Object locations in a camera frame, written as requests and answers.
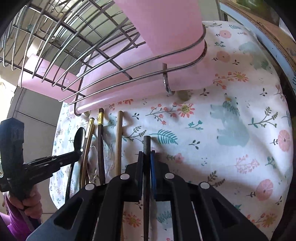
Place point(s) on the dark brown gold-banded chopstick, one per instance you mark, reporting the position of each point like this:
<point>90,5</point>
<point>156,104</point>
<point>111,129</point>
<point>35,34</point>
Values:
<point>100,146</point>

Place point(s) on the floral white cloth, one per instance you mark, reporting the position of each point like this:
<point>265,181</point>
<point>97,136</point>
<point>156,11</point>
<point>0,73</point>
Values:
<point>227,124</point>

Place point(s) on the purple sleeve forearm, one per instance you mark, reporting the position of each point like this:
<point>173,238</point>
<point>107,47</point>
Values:
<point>13,224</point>

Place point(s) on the pink drip tray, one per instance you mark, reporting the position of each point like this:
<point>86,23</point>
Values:
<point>129,78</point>

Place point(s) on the clear plastic spoon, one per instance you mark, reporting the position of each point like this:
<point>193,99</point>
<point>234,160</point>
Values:
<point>92,164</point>

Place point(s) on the light wooden chopstick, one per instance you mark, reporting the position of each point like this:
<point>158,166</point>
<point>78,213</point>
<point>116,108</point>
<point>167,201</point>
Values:
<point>118,143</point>

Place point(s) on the metal wire dish rack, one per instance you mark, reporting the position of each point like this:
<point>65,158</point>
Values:
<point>30,27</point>

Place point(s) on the golden brown chopstick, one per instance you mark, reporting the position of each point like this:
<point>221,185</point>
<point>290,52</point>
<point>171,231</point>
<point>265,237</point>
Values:
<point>86,147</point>

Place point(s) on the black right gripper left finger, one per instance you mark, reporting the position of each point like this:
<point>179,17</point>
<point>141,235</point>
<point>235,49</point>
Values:
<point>110,200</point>

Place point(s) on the left hand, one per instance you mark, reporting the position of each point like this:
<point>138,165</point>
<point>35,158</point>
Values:
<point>32,204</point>

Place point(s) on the black spoon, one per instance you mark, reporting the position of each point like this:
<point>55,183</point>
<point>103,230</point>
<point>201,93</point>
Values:
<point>78,147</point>

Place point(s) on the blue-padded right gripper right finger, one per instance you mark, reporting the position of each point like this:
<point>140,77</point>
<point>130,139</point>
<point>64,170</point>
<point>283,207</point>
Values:
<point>167,186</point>

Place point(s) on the cardboard-lined metal shelf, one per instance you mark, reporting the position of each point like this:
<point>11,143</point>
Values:
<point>265,22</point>

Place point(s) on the dark black chopstick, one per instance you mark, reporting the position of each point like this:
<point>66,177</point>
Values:
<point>146,183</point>

